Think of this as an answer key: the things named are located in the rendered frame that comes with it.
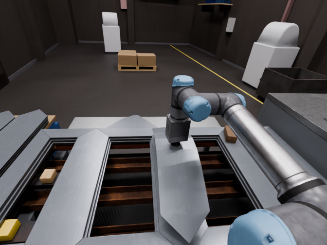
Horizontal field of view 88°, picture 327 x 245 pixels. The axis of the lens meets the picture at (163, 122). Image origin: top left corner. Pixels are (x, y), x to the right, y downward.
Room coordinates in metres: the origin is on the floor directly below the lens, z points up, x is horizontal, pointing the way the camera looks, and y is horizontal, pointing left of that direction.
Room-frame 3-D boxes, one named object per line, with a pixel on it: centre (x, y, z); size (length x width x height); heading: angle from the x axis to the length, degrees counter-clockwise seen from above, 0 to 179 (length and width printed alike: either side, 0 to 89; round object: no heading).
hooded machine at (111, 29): (7.28, 2.26, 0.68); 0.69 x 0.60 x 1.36; 19
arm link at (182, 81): (0.59, -0.06, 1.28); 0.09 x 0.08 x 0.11; 18
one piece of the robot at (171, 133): (0.60, -0.06, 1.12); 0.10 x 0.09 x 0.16; 17
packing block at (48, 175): (0.55, 0.56, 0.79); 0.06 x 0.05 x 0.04; 8
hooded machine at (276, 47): (4.42, -2.50, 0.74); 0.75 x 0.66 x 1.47; 108
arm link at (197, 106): (0.50, -0.11, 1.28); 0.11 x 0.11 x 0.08; 18
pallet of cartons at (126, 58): (5.37, 0.96, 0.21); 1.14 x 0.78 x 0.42; 105
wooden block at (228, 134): (0.90, -0.44, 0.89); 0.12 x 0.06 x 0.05; 173
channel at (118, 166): (0.78, -0.03, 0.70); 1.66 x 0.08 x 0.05; 98
